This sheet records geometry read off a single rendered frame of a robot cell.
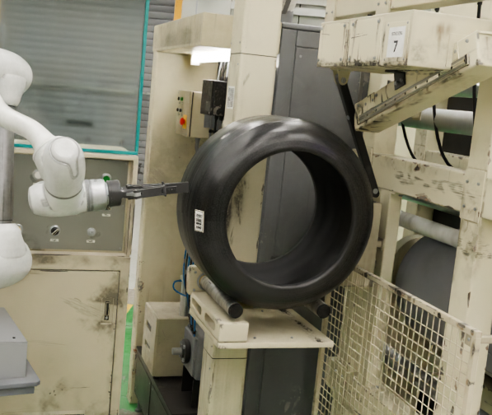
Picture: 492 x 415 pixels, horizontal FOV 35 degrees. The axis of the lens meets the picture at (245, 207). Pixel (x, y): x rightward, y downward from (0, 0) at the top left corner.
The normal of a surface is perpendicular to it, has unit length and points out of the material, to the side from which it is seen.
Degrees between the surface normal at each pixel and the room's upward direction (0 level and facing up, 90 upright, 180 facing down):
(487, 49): 72
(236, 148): 57
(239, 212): 90
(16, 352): 90
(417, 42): 90
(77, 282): 90
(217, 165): 68
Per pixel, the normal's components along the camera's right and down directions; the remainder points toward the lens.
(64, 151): 0.29, -0.40
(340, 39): -0.95, -0.04
